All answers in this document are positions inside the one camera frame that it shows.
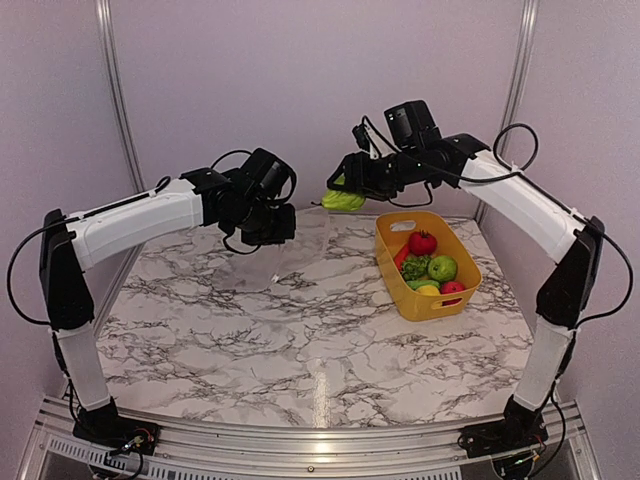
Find aluminium frame post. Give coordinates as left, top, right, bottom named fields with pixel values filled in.
left=474, top=0, right=540, bottom=221
left=95, top=0, right=145, bottom=192

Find red toy apple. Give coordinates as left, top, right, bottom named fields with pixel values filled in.
left=440, top=281, right=466, bottom=295

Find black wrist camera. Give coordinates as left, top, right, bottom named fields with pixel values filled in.
left=240, top=148, right=297, bottom=204
left=384, top=100, right=442, bottom=151

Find left aluminium frame post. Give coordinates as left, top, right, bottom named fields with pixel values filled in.
left=95, top=0, right=145, bottom=192

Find dark green toy broccoli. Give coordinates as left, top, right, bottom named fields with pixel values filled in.
left=400, top=255, right=431, bottom=281

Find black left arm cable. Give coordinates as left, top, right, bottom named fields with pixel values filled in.
left=5, top=147, right=299, bottom=326

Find green toy apple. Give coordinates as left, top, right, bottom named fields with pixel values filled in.
left=428, top=255, right=458, bottom=283

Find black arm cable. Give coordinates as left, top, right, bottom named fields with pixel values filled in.
left=359, top=114, right=635, bottom=451
left=5, top=147, right=299, bottom=326

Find red toy chili pepper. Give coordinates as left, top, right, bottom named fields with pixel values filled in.
left=394, top=244, right=411, bottom=270

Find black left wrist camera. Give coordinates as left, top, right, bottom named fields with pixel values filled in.
left=240, top=148, right=297, bottom=204

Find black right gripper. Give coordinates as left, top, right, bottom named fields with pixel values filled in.
left=327, top=145, right=434, bottom=201

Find yellow toy pepper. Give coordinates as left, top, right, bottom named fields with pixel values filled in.
left=415, top=285, right=440, bottom=296

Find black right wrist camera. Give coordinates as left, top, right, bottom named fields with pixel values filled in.
left=384, top=100, right=442, bottom=151

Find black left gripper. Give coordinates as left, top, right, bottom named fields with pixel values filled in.
left=226, top=195, right=295, bottom=245

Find clear zip top bag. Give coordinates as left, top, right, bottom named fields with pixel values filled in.
left=221, top=207, right=330, bottom=292

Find red toy tomato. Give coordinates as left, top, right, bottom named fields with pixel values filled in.
left=407, top=231, right=438, bottom=256

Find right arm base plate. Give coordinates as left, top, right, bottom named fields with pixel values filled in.
left=457, top=420, right=549, bottom=458

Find light green toy cabbage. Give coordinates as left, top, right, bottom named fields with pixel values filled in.
left=316, top=189, right=366, bottom=213

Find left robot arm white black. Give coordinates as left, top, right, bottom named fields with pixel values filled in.
left=40, top=166, right=297, bottom=445

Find front aluminium rail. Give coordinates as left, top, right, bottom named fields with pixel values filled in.
left=19, top=394, right=601, bottom=480

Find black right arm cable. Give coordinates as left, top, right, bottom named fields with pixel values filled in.
left=359, top=114, right=635, bottom=451

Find right aluminium frame post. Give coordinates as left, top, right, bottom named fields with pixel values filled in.
left=474, top=0, right=540, bottom=221

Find green toy cucumber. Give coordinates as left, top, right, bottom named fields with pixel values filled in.
left=406, top=279, right=441, bottom=290

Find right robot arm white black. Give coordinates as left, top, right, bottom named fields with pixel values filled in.
left=327, top=134, right=604, bottom=448

